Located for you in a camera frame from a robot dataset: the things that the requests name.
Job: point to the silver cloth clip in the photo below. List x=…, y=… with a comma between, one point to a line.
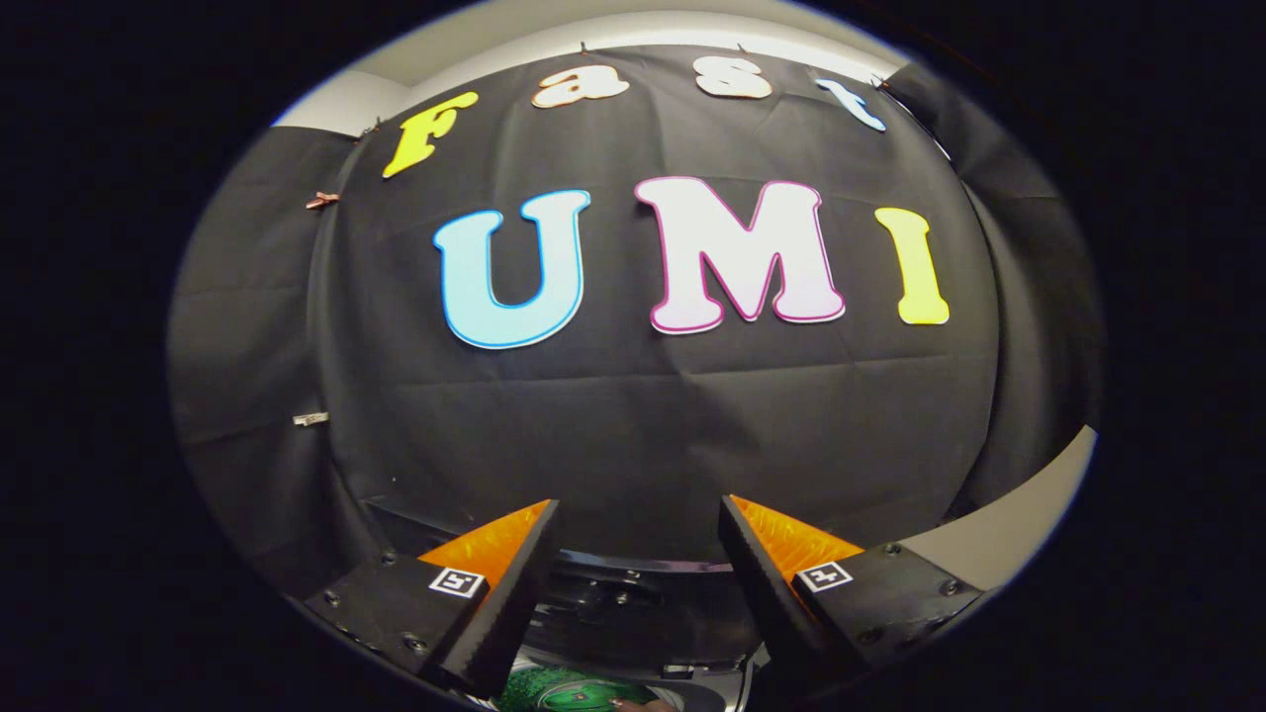
x=310, y=418

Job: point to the copper cloth clip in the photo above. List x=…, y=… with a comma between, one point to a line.
x=321, y=200

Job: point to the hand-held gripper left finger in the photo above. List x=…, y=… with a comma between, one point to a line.
x=509, y=598

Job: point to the green polo shirt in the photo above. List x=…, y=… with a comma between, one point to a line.
x=584, y=692

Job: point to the dark grey washing machine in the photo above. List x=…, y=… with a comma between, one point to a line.
x=633, y=613

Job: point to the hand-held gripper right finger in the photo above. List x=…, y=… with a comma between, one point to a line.
x=762, y=593

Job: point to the black backdrop cloth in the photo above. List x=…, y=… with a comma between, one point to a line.
x=613, y=425

